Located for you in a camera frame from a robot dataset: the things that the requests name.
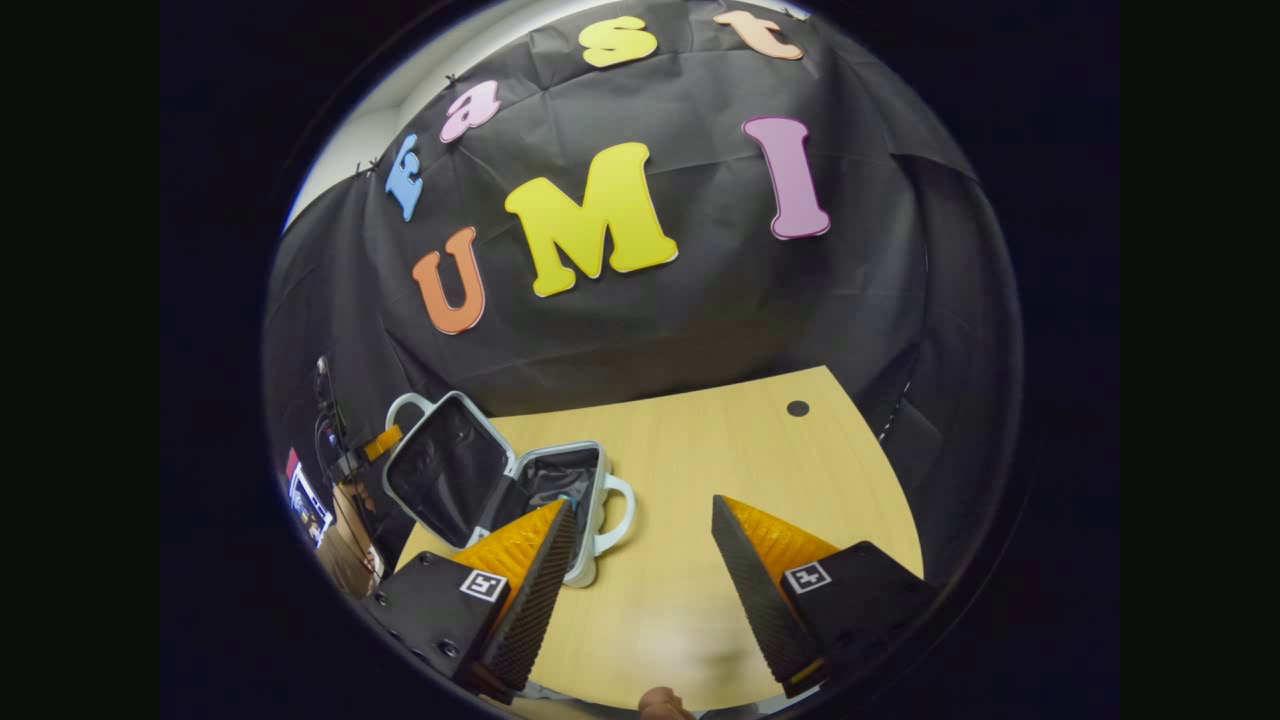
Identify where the light blue suitcase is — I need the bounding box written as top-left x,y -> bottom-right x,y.
383,390 -> 637,589

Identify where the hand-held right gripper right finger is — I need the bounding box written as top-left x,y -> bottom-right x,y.
710,494 -> 941,699

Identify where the black backdrop cloth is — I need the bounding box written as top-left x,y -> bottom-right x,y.
262,0 -> 1023,601

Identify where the white blue box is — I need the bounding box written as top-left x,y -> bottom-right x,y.
284,448 -> 335,549

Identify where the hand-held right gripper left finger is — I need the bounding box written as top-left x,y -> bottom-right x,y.
360,497 -> 581,703

